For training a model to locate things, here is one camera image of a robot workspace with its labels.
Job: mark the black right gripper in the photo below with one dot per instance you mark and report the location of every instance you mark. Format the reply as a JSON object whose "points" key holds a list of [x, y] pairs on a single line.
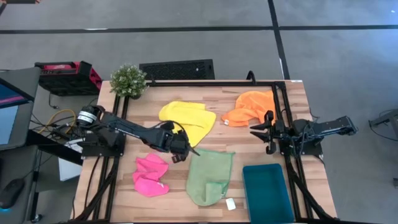
{"points": [[280, 137]]}

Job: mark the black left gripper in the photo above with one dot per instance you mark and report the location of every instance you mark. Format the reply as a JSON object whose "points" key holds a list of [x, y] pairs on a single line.
{"points": [[178, 141]]}

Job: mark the orange microfiber towel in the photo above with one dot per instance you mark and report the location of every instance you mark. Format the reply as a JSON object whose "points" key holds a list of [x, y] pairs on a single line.
{"points": [[248, 105]]}

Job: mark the green microfiber towel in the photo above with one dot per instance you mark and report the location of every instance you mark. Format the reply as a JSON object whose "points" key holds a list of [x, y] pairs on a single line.
{"points": [[208, 177]]}

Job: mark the yellow microfiber towel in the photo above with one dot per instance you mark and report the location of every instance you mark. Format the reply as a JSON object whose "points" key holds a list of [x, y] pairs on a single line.
{"points": [[189, 116]]}

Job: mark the pink microfiber towel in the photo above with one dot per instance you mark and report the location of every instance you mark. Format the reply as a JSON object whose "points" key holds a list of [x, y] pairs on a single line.
{"points": [[149, 174]]}

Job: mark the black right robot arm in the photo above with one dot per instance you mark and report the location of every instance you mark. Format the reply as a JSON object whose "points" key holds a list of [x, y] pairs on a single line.
{"points": [[329, 124]]}

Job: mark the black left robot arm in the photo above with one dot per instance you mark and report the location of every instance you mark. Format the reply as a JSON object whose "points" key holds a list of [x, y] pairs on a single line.
{"points": [[124, 124]]}

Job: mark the teal plastic bin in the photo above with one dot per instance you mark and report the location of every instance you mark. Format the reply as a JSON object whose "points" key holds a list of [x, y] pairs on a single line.
{"points": [[267, 193]]}

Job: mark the small potted green plant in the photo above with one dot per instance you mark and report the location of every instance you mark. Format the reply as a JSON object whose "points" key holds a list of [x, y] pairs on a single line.
{"points": [[127, 81]]}

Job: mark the black metal stand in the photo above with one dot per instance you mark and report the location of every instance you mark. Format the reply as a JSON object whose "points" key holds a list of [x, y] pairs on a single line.
{"points": [[385, 119]]}

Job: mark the white box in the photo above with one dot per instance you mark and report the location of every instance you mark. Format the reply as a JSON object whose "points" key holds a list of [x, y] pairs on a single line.
{"points": [[70, 169]]}

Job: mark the black desk crossbar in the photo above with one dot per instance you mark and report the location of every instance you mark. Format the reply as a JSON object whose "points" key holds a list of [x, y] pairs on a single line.
{"points": [[53, 146]]}

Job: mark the red and black crate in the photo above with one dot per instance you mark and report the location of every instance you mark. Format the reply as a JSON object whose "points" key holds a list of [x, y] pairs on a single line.
{"points": [[68, 81]]}

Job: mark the grey desk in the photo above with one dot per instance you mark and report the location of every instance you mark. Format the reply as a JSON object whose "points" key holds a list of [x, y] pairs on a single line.
{"points": [[18, 161]]}

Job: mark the black computer mouse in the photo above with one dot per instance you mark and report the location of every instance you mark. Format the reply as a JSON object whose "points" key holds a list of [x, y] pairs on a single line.
{"points": [[11, 193]]}

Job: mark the computer monitor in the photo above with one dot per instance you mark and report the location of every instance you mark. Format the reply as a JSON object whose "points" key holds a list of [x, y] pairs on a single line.
{"points": [[7, 124]]}

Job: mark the black aluminium extrusion frame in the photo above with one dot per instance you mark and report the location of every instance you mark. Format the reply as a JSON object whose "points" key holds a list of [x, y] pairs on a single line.
{"points": [[202, 83]]}

